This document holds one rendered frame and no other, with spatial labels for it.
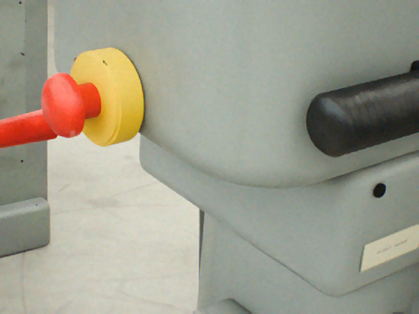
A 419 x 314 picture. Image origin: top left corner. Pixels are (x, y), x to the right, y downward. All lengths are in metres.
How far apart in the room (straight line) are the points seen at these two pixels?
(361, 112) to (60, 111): 0.18
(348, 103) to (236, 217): 0.22
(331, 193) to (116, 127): 0.14
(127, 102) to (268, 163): 0.10
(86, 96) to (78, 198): 3.62
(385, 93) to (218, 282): 0.32
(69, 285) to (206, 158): 3.05
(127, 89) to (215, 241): 0.25
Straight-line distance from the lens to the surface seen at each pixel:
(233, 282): 0.76
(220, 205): 0.68
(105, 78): 0.55
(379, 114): 0.49
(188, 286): 3.58
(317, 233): 0.61
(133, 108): 0.55
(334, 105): 0.48
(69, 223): 3.97
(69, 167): 4.45
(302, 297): 0.70
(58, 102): 0.55
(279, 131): 0.51
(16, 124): 0.67
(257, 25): 0.49
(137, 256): 3.75
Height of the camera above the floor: 1.98
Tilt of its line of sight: 25 degrees down
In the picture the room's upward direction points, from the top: 4 degrees clockwise
